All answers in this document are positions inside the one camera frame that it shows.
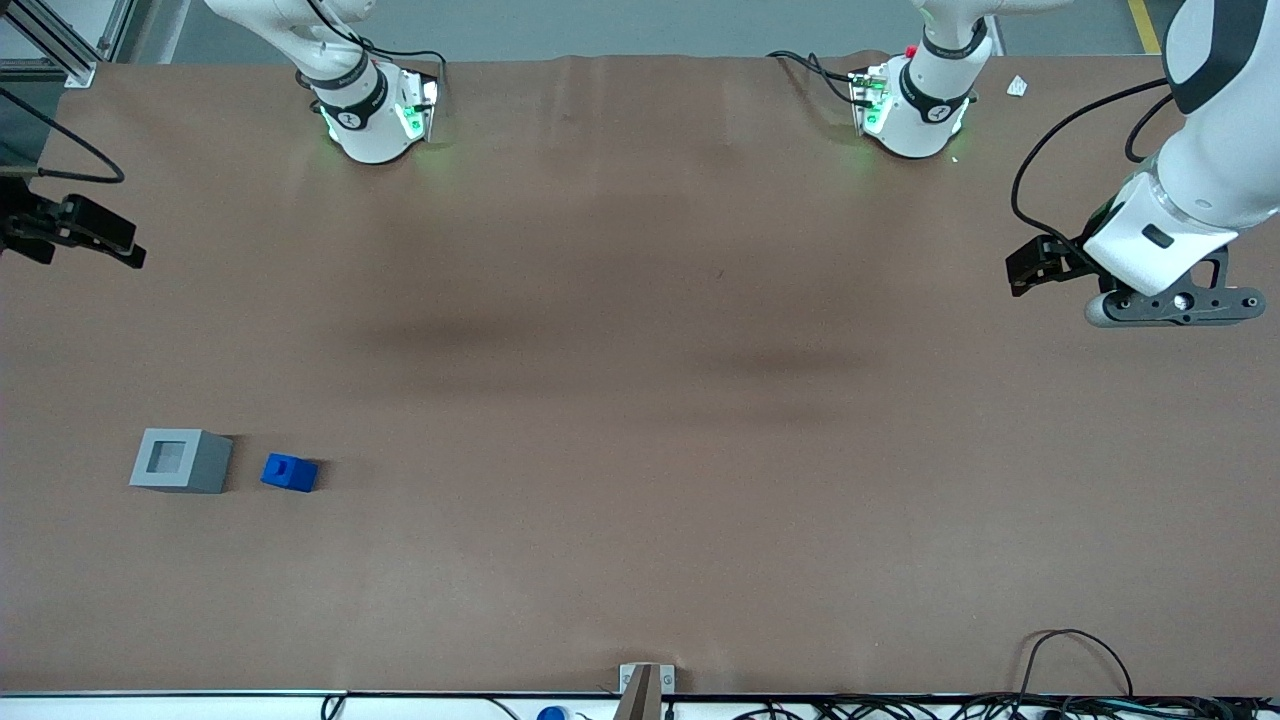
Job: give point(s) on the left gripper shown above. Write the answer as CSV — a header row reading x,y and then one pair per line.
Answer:
x,y
1062,258

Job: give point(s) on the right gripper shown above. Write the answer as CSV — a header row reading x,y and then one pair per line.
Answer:
x,y
30,226

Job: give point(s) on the blue plastic part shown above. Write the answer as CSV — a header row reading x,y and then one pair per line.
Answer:
x,y
290,478

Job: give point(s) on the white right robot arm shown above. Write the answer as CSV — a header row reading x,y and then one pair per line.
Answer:
x,y
365,130

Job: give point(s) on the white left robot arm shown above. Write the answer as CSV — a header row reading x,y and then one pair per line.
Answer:
x,y
1220,170

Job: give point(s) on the gray square base block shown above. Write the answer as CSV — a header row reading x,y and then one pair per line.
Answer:
x,y
205,470

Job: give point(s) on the white paper scrap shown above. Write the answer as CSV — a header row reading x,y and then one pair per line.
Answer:
x,y
1017,86

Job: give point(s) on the green-lit metal connector box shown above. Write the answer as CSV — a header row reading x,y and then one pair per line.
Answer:
x,y
868,100
415,115

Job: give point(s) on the brown table cover sheet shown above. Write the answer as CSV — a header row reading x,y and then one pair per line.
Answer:
x,y
640,400

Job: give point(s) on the gray metal mounting plate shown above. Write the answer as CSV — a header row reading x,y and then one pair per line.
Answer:
x,y
667,680

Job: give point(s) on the dark gray left camera mount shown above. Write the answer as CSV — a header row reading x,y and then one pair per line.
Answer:
x,y
1200,305

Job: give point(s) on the aluminum frame profile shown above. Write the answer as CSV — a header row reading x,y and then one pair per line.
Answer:
x,y
75,60

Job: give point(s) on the brown post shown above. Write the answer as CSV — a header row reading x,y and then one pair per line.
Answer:
x,y
640,695

